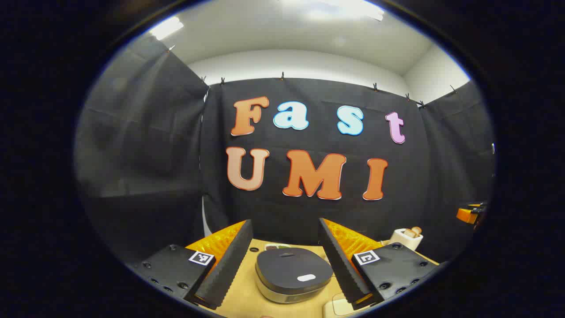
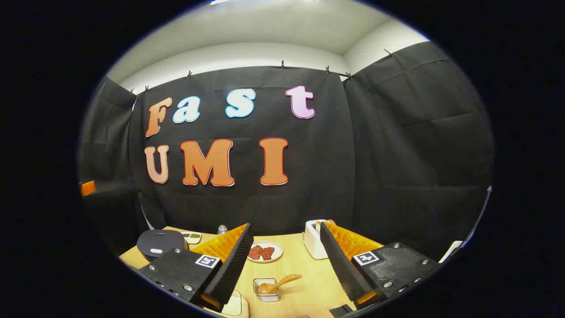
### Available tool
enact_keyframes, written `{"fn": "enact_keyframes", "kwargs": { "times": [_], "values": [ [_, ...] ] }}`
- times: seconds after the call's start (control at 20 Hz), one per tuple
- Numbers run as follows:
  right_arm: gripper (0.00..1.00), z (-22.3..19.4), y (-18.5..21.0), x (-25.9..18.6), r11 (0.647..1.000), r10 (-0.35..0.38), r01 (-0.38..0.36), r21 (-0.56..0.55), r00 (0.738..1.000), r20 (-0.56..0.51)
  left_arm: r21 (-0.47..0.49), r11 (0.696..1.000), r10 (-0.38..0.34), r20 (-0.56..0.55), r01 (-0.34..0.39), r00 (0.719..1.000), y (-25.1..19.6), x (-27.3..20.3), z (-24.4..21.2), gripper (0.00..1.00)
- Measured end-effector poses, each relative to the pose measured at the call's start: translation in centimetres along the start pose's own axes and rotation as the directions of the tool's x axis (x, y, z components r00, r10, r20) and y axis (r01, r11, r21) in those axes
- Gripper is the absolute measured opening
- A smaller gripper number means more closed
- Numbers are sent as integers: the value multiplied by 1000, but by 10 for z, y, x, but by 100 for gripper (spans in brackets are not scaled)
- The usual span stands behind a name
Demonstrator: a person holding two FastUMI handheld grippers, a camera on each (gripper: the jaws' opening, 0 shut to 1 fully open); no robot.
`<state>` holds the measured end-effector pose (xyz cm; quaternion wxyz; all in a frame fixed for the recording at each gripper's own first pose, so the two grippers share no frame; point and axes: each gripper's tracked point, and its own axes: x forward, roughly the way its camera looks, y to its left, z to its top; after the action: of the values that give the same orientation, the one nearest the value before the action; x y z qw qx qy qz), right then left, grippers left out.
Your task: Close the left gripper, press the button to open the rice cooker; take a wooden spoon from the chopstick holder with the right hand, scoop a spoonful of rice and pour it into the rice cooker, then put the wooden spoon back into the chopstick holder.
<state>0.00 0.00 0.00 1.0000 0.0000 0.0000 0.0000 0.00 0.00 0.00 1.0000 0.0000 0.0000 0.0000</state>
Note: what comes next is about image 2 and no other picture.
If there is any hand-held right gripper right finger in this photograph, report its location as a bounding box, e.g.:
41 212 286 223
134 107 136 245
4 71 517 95
320 222 442 310

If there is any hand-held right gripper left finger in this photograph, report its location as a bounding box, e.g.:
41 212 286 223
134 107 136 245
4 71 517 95
138 223 255 312

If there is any metal wire chopstick holder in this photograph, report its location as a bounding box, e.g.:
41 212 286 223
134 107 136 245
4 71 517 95
253 277 281 303

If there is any wooden spoon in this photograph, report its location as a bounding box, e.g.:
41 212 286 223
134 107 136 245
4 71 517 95
257 274 303 295

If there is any black and gold rice cooker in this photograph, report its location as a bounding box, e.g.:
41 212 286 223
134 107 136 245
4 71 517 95
137 229 189 262

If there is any white toaster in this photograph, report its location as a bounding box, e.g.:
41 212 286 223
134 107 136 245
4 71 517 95
301 220 329 260

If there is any white plate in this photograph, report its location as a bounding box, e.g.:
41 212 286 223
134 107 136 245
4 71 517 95
246 241 283 263

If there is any black backdrop cloth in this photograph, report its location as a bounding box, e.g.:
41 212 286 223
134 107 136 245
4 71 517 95
79 41 495 265

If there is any white panel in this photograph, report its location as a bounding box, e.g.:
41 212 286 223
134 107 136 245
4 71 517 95
438 240 463 263

